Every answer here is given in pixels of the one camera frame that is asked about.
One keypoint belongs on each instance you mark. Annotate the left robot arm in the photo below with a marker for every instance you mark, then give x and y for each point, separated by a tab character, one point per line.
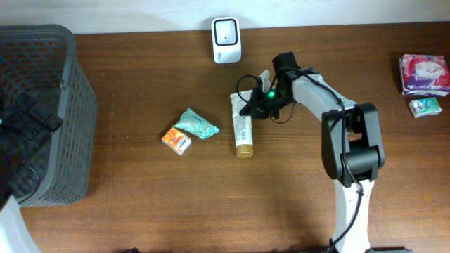
26	126

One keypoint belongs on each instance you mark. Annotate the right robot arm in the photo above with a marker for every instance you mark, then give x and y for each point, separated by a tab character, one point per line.
352	149

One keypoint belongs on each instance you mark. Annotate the orange tissue packet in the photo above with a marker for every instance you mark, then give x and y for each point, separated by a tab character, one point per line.
177	141

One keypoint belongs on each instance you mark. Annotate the white tube gold cap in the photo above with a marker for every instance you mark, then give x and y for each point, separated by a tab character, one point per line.
242	125

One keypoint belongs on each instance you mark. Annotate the teal soap pouch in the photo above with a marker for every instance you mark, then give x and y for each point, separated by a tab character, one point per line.
193	123

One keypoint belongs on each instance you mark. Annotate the dark grey plastic basket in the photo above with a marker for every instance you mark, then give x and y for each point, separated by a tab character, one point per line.
40	60

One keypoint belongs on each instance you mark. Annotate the small green tissue packet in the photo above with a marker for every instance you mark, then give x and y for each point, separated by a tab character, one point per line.
424	107

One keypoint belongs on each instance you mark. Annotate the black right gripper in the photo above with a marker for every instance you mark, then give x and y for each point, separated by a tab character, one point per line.
256	105

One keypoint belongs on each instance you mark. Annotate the red purple tissue pack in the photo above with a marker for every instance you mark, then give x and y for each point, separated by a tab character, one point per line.
424	75

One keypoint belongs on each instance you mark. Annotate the white barcode scanner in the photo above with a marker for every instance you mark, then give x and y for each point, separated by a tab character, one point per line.
226	41

